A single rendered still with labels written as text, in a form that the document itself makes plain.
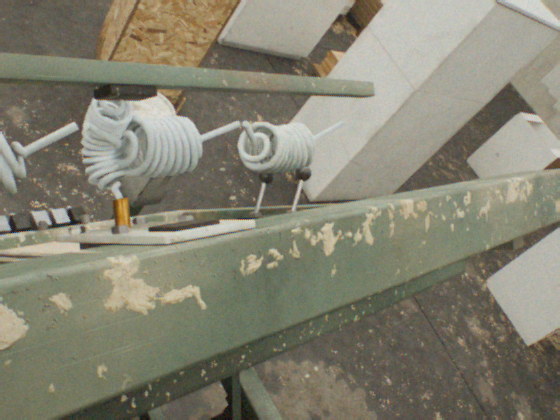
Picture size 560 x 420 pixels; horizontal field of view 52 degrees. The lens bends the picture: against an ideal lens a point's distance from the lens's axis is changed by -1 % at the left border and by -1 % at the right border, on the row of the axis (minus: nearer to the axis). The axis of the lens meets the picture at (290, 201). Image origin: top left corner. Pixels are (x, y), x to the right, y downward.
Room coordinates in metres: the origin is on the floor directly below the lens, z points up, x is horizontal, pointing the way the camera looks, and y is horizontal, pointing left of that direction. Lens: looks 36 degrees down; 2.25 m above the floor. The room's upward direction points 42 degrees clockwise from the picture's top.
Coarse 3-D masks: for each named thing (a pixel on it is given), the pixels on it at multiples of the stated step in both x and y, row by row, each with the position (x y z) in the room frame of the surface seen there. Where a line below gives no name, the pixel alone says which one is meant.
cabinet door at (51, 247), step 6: (24, 246) 0.93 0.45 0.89; (30, 246) 0.93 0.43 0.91; (36, 246) 0.93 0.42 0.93; (42, 246) 0.93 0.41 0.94; (48, 246) 0.93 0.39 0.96; (54, 246) 0.93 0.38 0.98; (60, 246) 0.93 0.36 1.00; (66, 246) 0.92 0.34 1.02; (72, 246) 0.92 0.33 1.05; (78, 246) 0.91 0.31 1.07; (36, 252) 0.84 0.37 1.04; (42, 252) 0.84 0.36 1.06; (48, 252) 0.83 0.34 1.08; (54, 252) 0.83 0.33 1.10; (60, 252) 0.82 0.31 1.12; (66, 252) 0.82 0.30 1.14
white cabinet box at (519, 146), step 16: (512, 128) 5.74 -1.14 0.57; (528, 128) 5.68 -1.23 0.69; (544, 128) 6.07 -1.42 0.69; (496, 144) 5.73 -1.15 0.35; (512, 144) 5.68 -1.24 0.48; (528, 144) 5.62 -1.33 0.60; (544, 144) 5.57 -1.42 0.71; (480, 160) 5.72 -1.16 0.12; (496, 160) 5.67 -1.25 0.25; (512, 160) 5.61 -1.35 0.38; (528, 160) 5.56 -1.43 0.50; (544, 160) 5.51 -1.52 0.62; (480, 176) 5.66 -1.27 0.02
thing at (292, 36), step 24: (264, 0) 4.20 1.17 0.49; (288, 0) 4.38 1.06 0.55; (312, 0) 4.58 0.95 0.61; (336, 0) 4.78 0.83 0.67; (240, 24) 4.13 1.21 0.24; (264, 24) 4.32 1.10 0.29; (288, 24) 4.52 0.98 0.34; (312, 24) 4.72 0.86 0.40; (240, 48) 4.29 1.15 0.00; (264, 48) 4.46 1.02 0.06; (288, 48) 4.66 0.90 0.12; (312, 48) 4.88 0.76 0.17
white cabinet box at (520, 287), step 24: (552, 240) 4.08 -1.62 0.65; (528, 264) 4.06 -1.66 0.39; (552, 264) 4.01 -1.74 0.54; (504, 288) 4.03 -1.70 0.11; (528, 288) 3.98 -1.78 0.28; (552, 288) 3.94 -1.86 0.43; (504, 312) 3.96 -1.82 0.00; (528, 312) 3.91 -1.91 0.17; (552, 312) 3.86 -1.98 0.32; (528, 336) 3.83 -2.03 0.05
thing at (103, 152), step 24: (96, 96) 0.40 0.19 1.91; (120, 96) 0.40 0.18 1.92; (144, 96) 0.42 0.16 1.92; (96, 120) 0.41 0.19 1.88; (120, 120) 0.42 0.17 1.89; (96, 144) 0.41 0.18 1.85; (96, 168) 0.41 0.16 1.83; (120, 216) 0.40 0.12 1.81; (192, 216) 0.42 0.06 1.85; (72, 240) 0.36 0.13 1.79; (96, 240) 0.35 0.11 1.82; (120, 240) 0.34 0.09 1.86; (144, 240) 0.33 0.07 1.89; (168, 240) 0.32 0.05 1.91
